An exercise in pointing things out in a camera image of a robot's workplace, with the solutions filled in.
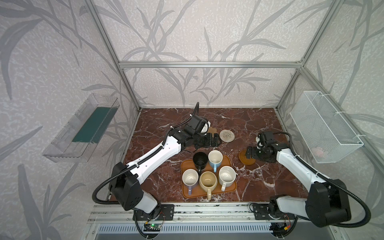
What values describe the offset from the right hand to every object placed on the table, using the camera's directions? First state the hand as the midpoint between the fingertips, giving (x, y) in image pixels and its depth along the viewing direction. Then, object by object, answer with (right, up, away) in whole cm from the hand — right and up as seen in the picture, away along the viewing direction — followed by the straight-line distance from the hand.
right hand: (253, 150), depth 88 cm
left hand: (-22, +8, -13) cm, 27 cm away
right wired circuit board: (+6, -34, -18) cm, 39 cm away
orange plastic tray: (-33, -20, -9) cm, 40 cm away
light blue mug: (-23, -5, +2) cm, 23 cm away
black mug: (-32, -6, 0) cm, 32 cm away
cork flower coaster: (-23, +11, +18) cm, 31 cm away
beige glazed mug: (-27, -17, -4) cm, 32 cm away
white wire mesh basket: (+22, +11, -27) cm, 37 cm away
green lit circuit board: (-55, -33, -17) cm, 66 cm away
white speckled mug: (-16, -14, -4) cm, 22 cm away
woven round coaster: (-13, +7, +16) cm, 22 cm away
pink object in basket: (+26, +3, -15) cm, 31 cm away
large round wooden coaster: (-5, -6, +3) cm, 9 cm away
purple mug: (-37, -15, -4) cm, 40 cm away
